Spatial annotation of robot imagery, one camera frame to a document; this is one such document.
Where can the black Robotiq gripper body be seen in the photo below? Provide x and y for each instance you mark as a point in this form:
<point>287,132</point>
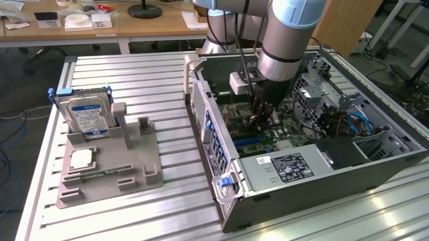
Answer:
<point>273,91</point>

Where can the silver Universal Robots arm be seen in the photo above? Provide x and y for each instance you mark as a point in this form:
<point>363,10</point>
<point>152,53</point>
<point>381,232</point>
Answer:
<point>285,42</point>

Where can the green motherboard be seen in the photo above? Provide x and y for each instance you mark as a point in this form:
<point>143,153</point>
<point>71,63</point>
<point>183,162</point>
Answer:
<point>287,135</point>

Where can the blue expansion slot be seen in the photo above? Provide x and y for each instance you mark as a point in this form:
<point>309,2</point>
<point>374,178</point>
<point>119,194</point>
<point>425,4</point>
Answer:
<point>247,142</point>

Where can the silver disk bay cage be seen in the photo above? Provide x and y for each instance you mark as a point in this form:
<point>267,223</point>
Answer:
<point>313,98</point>

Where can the grey power supply unit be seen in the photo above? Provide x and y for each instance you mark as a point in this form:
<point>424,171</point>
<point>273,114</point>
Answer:
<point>285,168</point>

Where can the blue case latch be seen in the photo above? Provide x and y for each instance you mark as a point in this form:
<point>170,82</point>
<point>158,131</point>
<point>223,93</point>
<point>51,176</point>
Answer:
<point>224,182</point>

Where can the open black PC case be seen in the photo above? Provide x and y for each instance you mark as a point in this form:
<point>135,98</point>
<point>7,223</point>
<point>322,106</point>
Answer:
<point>301,190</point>

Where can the wooden cabinet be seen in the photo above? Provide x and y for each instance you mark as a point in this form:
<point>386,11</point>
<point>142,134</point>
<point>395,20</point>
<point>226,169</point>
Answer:
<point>347,25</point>

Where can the stack of white papers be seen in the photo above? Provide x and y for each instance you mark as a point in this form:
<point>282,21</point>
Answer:
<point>194,22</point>

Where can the wooden desk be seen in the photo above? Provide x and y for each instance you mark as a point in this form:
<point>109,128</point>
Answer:
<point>151,28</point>

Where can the grey parts rack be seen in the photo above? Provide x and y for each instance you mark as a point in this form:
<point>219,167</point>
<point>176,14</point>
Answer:
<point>109,155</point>

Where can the black round lamp base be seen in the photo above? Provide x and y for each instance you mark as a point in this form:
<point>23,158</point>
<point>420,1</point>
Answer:
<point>144,11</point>

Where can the hard disk in blue carrier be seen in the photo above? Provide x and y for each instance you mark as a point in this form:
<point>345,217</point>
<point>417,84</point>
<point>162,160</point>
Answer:
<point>87,115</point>

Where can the green RAM stick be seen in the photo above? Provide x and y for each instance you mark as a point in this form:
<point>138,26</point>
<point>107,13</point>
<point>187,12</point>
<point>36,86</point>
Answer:
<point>96,173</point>

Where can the silver CPU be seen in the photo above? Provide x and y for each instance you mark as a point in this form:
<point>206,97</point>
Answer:
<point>80,158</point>

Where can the small white box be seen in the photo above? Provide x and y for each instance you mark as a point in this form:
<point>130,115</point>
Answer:
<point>100,21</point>

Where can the red packet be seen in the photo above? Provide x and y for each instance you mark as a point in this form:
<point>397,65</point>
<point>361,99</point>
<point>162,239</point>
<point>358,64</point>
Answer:
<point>105,8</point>

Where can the white box with tape roll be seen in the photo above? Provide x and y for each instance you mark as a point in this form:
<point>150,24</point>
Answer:
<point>79,22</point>

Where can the black chair base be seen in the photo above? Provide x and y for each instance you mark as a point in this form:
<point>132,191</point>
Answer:
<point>36,59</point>

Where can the white box with black label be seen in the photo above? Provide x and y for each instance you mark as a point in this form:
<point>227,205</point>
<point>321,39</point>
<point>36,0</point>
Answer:
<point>47,20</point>

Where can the white paper slip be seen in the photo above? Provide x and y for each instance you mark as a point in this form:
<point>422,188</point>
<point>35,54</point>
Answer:
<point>16,25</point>

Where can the clear plastic bag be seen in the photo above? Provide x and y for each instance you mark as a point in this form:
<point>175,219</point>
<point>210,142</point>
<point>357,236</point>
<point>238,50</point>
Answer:
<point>13,12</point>

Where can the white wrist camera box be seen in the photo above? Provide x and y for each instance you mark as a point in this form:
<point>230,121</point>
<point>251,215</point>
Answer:
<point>239,85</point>

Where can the white desk frame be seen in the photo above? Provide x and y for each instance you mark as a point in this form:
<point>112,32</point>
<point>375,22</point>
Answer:
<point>385,25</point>

